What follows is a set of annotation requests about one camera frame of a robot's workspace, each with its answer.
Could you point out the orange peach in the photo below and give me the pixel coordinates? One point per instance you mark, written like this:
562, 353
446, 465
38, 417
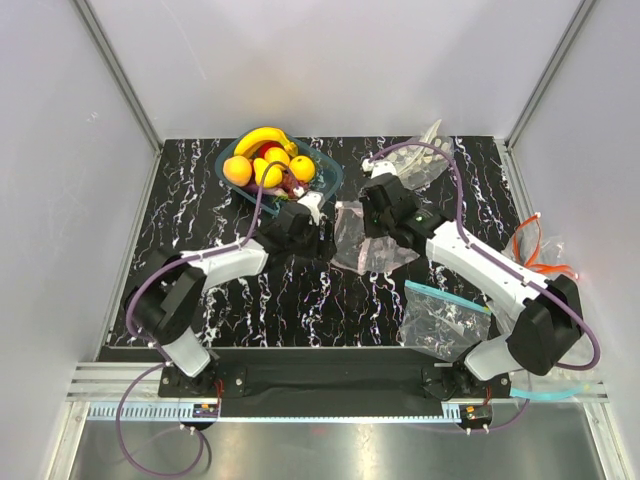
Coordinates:
238, 170

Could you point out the yellow banana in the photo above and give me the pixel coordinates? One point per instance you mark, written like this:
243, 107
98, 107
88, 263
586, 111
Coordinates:
253, 140

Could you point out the orange fruit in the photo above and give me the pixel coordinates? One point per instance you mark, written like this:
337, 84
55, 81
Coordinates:
303, 168

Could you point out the pink zip top bag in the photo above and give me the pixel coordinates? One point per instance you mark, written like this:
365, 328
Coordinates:
361, 254

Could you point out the teal zip bag at edge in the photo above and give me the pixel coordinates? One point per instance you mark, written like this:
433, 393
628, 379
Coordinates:
549, 396

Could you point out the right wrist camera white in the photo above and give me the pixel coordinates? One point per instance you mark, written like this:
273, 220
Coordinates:
378, 168

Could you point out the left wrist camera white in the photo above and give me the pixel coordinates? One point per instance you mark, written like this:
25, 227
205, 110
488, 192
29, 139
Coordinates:
314, 202

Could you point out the clear bag with white pieces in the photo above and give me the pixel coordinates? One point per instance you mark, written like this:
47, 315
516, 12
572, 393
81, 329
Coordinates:
417, 166

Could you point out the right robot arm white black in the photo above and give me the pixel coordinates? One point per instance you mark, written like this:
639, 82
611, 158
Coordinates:
547, 312

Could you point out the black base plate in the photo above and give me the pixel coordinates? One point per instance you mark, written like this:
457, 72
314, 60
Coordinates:
336, 378

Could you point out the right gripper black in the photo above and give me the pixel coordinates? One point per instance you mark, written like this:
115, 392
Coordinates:
371, 229

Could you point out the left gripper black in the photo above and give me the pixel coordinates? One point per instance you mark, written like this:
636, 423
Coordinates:
321, 249

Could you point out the orange zip top bag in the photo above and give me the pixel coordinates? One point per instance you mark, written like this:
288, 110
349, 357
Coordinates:
531, 248

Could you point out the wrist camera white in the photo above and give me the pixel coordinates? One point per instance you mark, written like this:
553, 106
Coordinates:
378, 168
314, 202

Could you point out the red pepper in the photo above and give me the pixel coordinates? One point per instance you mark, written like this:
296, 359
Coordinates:
267, 146

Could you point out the white cable duct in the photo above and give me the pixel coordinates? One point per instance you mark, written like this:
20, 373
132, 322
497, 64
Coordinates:
232, 411

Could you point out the purple grape bunch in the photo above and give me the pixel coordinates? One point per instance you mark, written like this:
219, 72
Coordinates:
292, 187

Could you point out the teal plastic fruit tray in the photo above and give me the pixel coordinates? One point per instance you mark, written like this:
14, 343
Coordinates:
327, 180

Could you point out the blue zip top bag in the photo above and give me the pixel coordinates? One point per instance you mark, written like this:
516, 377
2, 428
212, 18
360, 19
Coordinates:
441, 324

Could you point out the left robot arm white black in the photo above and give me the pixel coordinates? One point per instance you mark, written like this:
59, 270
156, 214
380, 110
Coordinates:
161, 304

